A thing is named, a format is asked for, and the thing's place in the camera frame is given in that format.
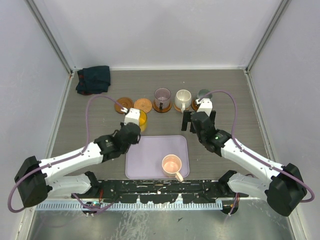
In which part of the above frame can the wooden coaster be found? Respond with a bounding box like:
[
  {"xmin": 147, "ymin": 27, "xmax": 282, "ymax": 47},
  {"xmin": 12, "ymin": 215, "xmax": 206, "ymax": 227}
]
[
  {"xmin": 152, "ymin": 100, "xmax": 172, "ymax": 113},
  {"xmin": 191, "ymin": 99, "xmax": 200, "ymax": 111},
  {"xmin": 114, "ymin": 97, "xmax": 134, "ymax": 115}
]

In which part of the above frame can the purple mug black handle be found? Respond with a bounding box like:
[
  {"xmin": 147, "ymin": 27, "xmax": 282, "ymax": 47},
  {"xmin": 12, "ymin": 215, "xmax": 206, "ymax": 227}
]
[{"xmin": 154, "ymin": 87, "xmax": 171, "ymax": 110}]

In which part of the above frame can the white slotted cable duct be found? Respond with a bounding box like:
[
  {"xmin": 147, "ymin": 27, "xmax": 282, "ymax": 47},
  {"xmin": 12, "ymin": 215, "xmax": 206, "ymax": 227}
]
[{"xmin": 35, "ymin": 200, "xmax": 223, "ymax": 211}]

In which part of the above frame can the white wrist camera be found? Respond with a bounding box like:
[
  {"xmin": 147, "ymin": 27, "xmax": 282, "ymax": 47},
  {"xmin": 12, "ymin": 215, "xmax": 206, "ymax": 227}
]
[
  {"xmin": 123, "ymin": 108, "xmax": 141, "ymax": 126},
  {"xmin": 195, "ymin": 98, "xmax": 213, "ymax": 117}
]

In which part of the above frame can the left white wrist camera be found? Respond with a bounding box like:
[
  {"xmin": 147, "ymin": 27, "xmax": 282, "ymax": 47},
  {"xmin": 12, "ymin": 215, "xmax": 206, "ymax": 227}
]
[{"xmin": 123, "ymin": 108, "xmax": 141, "ymax": 126}]

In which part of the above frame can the pink mug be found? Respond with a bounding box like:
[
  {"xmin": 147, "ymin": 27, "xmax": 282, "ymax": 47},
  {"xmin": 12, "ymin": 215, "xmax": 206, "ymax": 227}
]
[{"xmin": 161, "ymin": 154, "xmax": 184, "ymax": 182}]

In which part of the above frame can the cream speckled mug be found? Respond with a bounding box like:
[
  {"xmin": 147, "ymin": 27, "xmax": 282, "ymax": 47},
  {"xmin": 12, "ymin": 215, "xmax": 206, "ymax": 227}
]
[{"xmin": 174, "ymin": 89, "xmax": 192, "ymax": 110}]

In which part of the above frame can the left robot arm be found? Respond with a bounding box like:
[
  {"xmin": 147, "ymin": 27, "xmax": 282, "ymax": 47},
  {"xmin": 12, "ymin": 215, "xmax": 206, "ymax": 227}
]
[{"xmin": 13, "ymin": 123, "xmax": 141, "ymax": 208}]

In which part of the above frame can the dark blue folded cloth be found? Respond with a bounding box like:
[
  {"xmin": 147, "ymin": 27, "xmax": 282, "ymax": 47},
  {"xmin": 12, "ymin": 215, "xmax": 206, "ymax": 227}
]
[{"xmin": 76, "ymin": 65, "xmax": 111, "ymax": 96}]

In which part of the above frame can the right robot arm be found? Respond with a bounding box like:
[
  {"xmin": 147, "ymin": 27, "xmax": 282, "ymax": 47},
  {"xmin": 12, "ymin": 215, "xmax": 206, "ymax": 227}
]
[{"xmin": 181, "ymin": 110, "xmax": 307, "ymax": 217}]

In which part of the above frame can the woven rattan coaster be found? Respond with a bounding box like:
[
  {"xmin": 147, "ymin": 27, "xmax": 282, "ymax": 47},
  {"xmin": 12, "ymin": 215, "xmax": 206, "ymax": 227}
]
[
  {"xmin": 133, "ymin": 98, "xmax": 153, "ymax": 114},
  {"xmin": 173, "ymin": 103, "xmax": 186, "ymax": 113}
]

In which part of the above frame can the lavender plastic tray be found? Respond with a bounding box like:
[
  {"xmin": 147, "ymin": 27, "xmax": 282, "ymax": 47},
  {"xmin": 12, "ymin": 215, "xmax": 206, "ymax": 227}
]
[{"xmin": 125, "ymin": 135, "xmax": 190, "ymax": 180}]

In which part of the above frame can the grey-green mug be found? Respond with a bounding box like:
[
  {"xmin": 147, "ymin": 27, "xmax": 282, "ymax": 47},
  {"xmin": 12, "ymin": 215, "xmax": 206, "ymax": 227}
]
[{"xmin": 195, "ymin": 89, "xmax": 213, "ymax": 100}]

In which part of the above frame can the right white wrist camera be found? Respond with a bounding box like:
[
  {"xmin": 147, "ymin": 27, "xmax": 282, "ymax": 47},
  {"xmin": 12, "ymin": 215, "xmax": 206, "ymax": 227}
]
[{"xmin": 195, "ymin": 98, "xmax": 213, "ymax": 117}]

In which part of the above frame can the yellow mug black handle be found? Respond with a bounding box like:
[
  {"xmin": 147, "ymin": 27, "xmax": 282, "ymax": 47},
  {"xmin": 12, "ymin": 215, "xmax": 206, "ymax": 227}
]
[{"xmin": 139, "ymin": 110, "xmax": 148, "ymax": 133}]

